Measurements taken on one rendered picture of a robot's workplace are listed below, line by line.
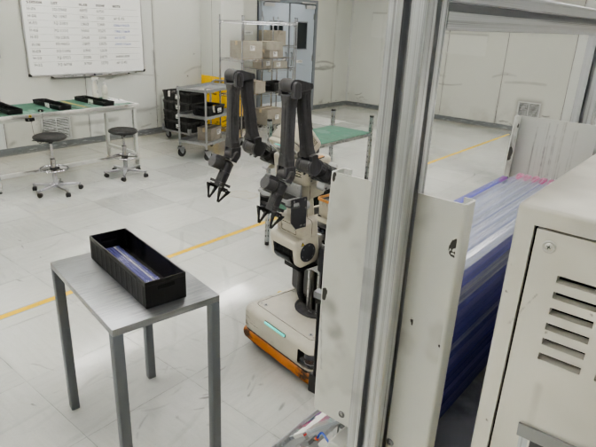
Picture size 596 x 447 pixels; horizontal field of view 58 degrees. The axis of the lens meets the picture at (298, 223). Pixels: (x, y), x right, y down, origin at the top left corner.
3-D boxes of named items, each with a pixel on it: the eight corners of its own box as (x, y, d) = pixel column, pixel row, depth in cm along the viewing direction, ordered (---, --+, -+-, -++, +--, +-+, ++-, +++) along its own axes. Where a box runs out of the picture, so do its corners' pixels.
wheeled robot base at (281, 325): (321, 304, 369) (324, 271, 360) (392, 347, 324) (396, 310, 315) (240, 337, 327) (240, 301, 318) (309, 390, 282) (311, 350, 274)
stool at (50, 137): (24, 192, 576) (16, 134, 554) (70, 183, 614) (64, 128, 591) (46, 202, 547) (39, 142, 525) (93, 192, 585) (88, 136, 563)
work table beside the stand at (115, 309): (152, 372, 296) (144, 239, 268) (221, 448, 247) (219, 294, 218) (69, 406, 269) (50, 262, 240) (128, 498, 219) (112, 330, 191)
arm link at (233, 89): (245, 72, 254) (232, 69, 262) (234, 72, 250) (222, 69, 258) (243, 160, 269) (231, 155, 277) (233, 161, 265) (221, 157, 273)
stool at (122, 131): (95, 177, 634) (90, 130, 614) (121, 168, 681) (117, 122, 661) (134, 184, 620) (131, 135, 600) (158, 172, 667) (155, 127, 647)
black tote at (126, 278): (186, 296, 216) (185, 271, 212) (146, 309, 205) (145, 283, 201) (127, 249, 256) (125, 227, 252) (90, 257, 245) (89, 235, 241)
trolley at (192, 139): (176, 156, 745) (172, 82, 710) (212, 145, 822) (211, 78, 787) (207, 162, 724) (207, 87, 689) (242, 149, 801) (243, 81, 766)
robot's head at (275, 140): (297, 137, 280) (283, 116, 270) (325, 145, 265) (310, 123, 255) (281, 157, 277) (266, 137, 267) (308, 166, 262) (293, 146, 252)
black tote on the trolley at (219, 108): (209, 117, 728) (208, 106, 723) (191, 114, 740) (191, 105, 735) (225, 113, 762) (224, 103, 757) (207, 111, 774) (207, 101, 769)
